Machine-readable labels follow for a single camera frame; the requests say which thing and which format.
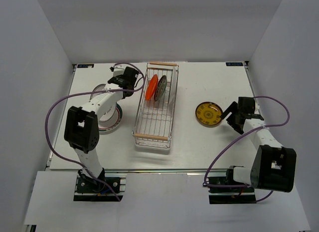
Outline yellow patterned plate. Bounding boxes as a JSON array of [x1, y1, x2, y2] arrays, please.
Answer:
[[195, 102, 223, 127]]

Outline orange plate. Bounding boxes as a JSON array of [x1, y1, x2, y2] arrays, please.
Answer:
[[145, 74, 159, 100]]

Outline white plate with coloured rim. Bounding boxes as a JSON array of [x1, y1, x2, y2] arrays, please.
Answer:
[[90, 84, 123, 133]]

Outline wire dish rack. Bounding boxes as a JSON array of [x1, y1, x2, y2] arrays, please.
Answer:
[[132, 62, 179, 150]]

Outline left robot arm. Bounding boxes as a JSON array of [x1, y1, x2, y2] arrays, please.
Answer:
[[64, 63, 143, 192]]

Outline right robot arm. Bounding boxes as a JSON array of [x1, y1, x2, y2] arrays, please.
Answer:
[[221, 97, 297, 193]]

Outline dark patterned plate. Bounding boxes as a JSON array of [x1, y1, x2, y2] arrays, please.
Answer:
[[154, 75, 167, 101]]

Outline large white plate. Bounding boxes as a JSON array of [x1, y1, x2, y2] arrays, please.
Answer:
[[167, 83, 177, 112]]

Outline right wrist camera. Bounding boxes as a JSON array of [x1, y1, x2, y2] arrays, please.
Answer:
[[255, 100, 261, 114]]

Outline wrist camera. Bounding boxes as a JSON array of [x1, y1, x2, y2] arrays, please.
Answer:
[[110, 65, 125, 77], [255, 100, 261, 114]]

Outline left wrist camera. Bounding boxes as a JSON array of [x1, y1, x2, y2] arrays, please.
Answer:
[[110, 65, 125, 77]]

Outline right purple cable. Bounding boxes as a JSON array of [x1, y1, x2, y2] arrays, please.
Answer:
[[202, 96, 291, 203]]

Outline purple cable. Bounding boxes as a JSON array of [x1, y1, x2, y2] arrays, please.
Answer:
[[44, 62, 146, 202], [202, 96, 291, 203]]

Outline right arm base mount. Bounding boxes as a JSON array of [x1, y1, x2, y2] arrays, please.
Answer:
[[203, 166, 257, 205]]

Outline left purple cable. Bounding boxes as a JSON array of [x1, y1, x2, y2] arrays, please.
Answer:
[[44, 62, 146, 202]]

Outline aluminium table rail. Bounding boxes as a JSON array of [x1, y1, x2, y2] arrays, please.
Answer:
[[46, 168, 229, 174]]

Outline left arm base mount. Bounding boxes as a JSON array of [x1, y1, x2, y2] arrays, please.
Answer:
[[73, 169, 126, 202]]

